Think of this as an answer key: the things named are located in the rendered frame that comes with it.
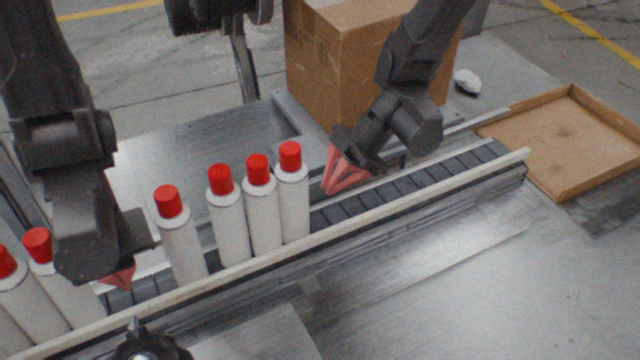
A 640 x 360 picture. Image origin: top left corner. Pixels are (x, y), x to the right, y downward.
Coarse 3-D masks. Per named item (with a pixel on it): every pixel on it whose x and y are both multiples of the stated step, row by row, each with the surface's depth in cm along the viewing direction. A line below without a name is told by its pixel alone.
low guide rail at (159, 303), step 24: (480, 168) 94; (432, 192) 90; (360, 216) 86; (384, 216) 88; (312, 240) 82; (240, 264) 79; (264, 264) 80; (192, 288) 76; (120, 312) 73; (144, 312) 74; (72, 336) 70
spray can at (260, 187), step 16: (256, 160) 71; (256, 176) 71; (272, 176) 74; (256, 192) 72; (272, 192) 73; (256, 208) 74; (272, 208) 75; (256, 224) 77; (272, 224) 77; (256, 240) 80; (272, 240) 80; (256, 256) 84
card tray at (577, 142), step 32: (544, 96) 120; (576, 96) 122; (480, 128) 115; (512, 128) 115; (544, 128) 115; (576, 128) 115; (608, 128) 115; (544, 160) 108; (576, 160) 108; (608, 160) 108; (544, 192) 101; (576, 192) 100
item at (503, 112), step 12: (504, 108) 99; (480, 120) 97; (492, 120) 98; (444, 132) 94; (456, 132) 95; (384, 156) 89; (396, 156) 91; (312, 180) 85; (204, 228) 79; (156, 240) 76
